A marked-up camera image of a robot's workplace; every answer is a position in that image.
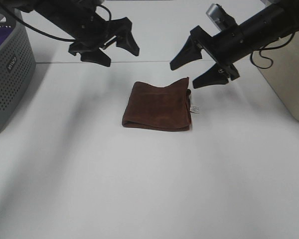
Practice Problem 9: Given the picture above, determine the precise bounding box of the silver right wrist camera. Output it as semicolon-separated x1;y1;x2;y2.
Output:
206;3;237;31

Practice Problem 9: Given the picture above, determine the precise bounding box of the grey perforated laundry basket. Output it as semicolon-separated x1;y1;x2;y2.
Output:
0;8;36;132

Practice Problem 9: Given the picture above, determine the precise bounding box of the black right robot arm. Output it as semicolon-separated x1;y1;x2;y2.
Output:
170;0;299;89

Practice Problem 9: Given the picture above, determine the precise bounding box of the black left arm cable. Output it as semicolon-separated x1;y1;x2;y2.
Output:
0;0;113;50

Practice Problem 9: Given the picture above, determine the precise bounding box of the white towel care label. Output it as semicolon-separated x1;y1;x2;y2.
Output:
190;106;200;114

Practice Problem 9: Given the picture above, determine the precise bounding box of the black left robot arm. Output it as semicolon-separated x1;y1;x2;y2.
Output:
0;0;140;67

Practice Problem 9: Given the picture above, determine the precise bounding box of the beige storage bin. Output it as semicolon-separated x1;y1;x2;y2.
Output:
254;0;299;125

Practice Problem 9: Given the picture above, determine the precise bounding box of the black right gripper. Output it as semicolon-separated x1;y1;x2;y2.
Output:
169;25;252;89

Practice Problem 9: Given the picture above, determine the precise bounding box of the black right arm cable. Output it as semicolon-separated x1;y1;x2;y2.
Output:
249;32;296;70

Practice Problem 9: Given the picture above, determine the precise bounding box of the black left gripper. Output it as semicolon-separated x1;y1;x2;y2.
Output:
62;7;140;67

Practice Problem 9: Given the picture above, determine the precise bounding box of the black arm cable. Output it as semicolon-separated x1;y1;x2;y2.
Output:
249;32;296;70
0;0;113;50

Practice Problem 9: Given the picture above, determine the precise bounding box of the brown square towel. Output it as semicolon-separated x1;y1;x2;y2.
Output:
122;77;191;131

